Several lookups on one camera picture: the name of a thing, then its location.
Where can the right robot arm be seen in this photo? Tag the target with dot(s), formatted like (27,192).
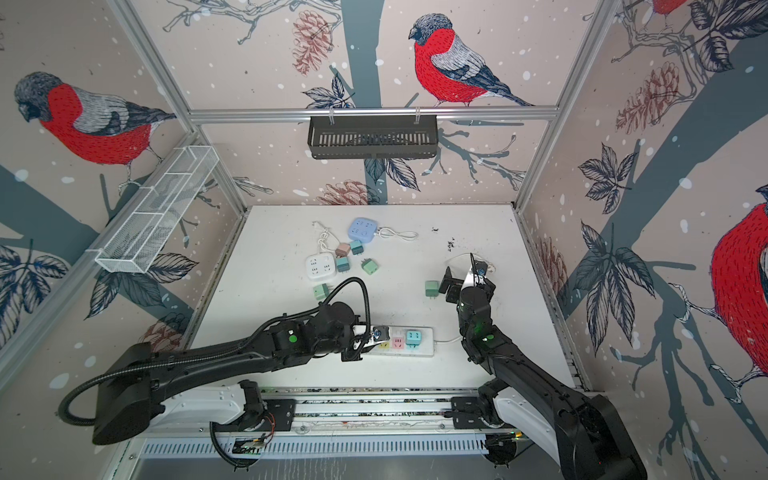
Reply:
(584,435)

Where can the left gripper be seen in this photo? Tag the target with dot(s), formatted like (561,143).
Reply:
(355,355)

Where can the white wire mesh shelf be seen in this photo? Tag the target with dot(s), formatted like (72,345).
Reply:
(142,236)

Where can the black wall basket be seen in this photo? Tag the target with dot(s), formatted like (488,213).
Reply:
(373,137)

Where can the pink plug adapter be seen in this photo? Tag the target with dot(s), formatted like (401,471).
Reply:
(342,250)

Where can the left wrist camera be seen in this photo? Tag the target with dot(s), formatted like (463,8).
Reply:
(375,333)

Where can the white square power socket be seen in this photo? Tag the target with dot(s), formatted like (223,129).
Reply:
(320,266)

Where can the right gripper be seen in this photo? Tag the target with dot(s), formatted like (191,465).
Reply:
(457,286)

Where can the long white power strip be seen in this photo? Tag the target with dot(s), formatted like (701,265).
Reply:
(397,346)

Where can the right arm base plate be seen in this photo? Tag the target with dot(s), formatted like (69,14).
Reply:
(468,413)

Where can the light green plug adapter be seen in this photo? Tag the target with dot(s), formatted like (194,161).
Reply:
(369,266)

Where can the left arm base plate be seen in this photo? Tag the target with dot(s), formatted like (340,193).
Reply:
(274,415)

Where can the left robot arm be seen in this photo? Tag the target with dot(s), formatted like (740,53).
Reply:
(121,403)

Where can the blue square power socket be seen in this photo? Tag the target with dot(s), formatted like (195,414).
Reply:
(363,230)

